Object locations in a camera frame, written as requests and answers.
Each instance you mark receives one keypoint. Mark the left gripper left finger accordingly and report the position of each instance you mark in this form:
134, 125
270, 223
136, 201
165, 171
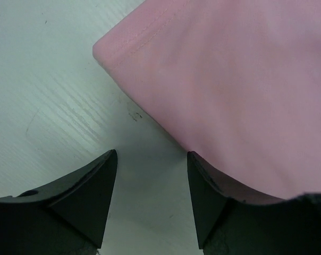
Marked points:
65, 216

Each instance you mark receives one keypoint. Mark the pink t shirt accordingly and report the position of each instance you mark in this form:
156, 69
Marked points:
237, 82

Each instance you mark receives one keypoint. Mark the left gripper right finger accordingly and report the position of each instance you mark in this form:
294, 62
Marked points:
232, 218

